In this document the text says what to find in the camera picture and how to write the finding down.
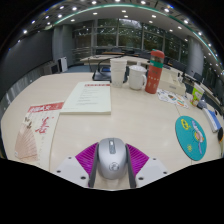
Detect long curved conference desk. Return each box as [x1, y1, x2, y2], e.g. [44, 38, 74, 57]
[79, 53, 153, 68]

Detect dark office chairs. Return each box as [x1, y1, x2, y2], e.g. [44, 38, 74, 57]
[94, 46, 206, 84]

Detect ceiling lights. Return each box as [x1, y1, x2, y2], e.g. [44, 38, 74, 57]
[16, 0, 223, 73]

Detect white booklet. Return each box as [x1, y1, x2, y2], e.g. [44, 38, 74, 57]
[59, 81, 112, 116]

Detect red drink bottle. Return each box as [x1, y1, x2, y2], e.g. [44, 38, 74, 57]
[144, 49, 166, 95]

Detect white lidded mug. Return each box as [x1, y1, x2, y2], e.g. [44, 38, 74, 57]
[127, 64, 148, 91]

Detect red and white leaflet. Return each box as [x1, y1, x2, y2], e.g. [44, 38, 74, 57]
[13, 101, 65, 171]

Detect colourful sticker sheet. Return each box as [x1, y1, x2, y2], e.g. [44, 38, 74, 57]
[156, 88, 189, 109]

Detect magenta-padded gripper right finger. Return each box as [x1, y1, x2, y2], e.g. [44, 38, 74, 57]
[125, 143, 170, 189]

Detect black handheld microphone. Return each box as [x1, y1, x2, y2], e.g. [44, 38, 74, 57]
[217, 126, 224, 144]

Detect stack of white paper cups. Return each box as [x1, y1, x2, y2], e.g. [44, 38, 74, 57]
[109, 58, 128, 88]

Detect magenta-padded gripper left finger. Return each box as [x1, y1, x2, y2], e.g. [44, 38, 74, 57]
[54, 142, 100, 189]

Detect dark gooseneck desk microphone unit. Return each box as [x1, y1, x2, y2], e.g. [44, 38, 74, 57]
[197, 99, 208, 110]
[92, 59, 113, 82]

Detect white standing board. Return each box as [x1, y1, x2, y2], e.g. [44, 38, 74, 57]
[59, 56, 69, 73]

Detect green printed paper cup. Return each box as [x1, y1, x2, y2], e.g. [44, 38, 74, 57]
[190, 85, 205, 108]

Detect silver computer mouse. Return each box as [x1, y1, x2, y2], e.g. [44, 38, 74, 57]
[97, 137, 128, 181]

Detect round teal cartoon mouse pad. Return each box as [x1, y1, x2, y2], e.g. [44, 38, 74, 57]
[174, 115, 208, 162]

